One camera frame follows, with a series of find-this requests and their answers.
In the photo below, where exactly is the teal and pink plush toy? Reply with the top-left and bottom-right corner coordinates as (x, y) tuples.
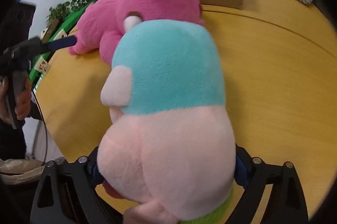
(97, 15), (235, 223)

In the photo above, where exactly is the black cable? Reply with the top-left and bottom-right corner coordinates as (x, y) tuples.
(31, 89), (49, 164)

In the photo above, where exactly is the beige paper bag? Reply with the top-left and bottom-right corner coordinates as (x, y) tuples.
(0, 159), (46, 185)

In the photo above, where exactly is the magenta pink plush bear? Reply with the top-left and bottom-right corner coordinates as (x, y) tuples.
(68, 0), (204, 64)

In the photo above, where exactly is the person's left hand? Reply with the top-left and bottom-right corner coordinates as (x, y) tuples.
(0, 76), (31, 124)

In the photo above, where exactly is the green crate with tags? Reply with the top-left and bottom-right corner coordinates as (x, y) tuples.
(29, 0), (97, 89)

